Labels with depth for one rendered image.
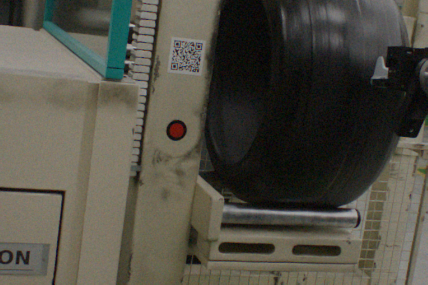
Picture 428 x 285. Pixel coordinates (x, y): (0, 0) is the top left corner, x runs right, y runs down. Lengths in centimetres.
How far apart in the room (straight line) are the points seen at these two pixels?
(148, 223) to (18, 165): 98
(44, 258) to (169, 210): 95
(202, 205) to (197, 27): 38
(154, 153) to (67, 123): 93
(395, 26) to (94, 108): 101
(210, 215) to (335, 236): 32
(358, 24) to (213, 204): 47
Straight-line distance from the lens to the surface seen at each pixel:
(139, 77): 176
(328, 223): 189
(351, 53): 169
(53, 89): 86
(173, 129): 178
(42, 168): 88
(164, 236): 184
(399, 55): 156
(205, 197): 177
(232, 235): 178
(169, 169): 180
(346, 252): 190
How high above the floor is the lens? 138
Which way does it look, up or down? 9 degrees down
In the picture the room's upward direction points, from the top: 8 degrees clockwise
